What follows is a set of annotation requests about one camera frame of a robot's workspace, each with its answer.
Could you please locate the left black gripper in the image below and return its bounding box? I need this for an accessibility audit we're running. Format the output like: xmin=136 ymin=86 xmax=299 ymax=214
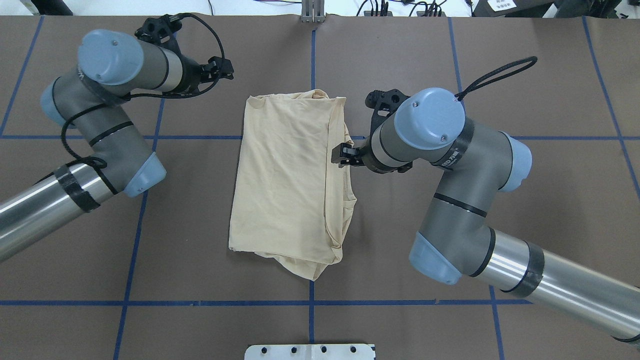
xmin=181 ymin=55 xmax=234 ymax=95

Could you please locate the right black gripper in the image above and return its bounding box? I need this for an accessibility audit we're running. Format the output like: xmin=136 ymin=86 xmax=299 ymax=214
xmin=331 ymin=137 xmax=413 ymax=174

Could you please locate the beige long-sleeve printed shirt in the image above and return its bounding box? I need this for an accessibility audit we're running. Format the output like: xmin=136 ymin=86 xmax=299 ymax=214
xmin=228 ymin=89 xmax=357 ymax=281

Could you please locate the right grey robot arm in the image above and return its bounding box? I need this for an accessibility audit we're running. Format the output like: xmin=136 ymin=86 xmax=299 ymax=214
xmin=331 ymin=88 xmax=640 ymax=347

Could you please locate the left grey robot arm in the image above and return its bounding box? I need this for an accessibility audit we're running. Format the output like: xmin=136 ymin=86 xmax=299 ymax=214
xmin=1 ymin=29 xmax=234 ymax=261

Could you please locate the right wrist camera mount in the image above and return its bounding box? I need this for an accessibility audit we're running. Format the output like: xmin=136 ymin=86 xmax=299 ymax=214
xmin=365 ymin=88 xmax=410 ymax=123

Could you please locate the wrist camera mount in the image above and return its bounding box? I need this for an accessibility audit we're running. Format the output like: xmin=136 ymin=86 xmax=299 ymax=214
xmin=365 ymin=88 xmax=410 ymax=123
xmin=134 ymin=14 xmax=183 ymax=54

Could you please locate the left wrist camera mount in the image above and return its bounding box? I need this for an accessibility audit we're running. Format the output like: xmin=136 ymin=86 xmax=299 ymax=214
xmin=134 ymin=14 xmax=183 ymax=54

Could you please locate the aluminium frame post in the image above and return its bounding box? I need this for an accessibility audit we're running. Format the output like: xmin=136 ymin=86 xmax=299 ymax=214
xmin=300 ymin=0 xmax=326 ymax=24

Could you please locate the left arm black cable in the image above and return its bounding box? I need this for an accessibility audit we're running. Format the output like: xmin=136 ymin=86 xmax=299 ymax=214
xmin=60 ymin=12 xmax=226 ymax=171

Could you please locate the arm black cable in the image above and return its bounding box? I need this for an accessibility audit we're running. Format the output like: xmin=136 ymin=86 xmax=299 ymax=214
xmin=454 ymin=56 xmax=539 ymax=101
xmin=60 ymin=12 xmax=226 ymax=171

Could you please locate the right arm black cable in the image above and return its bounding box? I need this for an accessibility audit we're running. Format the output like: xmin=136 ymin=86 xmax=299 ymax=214
xmin=454 ymin=56 xmax=539 ymax=101

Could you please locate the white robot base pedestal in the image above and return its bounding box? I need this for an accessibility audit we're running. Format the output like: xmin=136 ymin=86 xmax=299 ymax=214
xmin=244 ymin=342 xmax=377 ymax=360

